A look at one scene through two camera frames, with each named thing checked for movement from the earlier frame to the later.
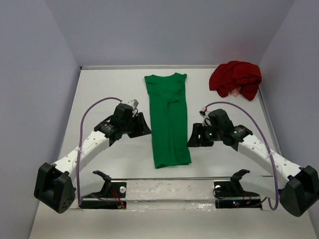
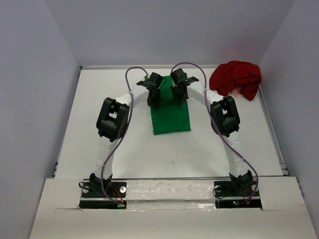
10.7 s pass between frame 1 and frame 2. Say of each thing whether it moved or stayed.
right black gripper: moved
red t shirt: stayed
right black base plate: stayed
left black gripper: moved
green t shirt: moved
